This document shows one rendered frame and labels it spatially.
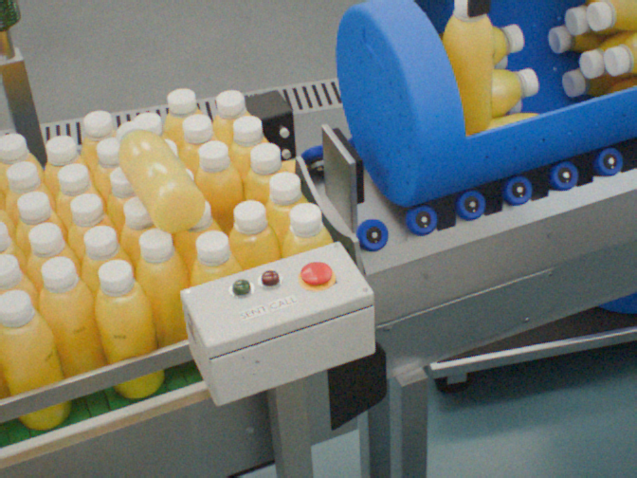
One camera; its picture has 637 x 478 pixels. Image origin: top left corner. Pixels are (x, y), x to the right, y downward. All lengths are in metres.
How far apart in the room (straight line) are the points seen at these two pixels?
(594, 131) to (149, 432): 0.72
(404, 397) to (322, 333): 0.57
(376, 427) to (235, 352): 0.87
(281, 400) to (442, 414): 1.25
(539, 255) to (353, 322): 0.48
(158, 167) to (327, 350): 0.31
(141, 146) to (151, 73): 2.32
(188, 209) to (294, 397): 0.26
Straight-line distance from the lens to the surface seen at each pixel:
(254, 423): 1.59
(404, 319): 1.71
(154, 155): 1.48
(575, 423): 2.68
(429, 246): 1.67
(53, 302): 1.45
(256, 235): 1.48
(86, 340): 1.49
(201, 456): 1.60
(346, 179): 1.64
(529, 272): 1.77
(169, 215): 1.44
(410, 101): 1.51
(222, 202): 1.60
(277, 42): 3.91
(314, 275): 1.35
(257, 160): 1.56
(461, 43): 1.54
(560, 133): 1.63
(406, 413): 1.93
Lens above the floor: 2.02
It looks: 41 degrees down
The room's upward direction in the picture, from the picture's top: 4 degrees counter-clockwise
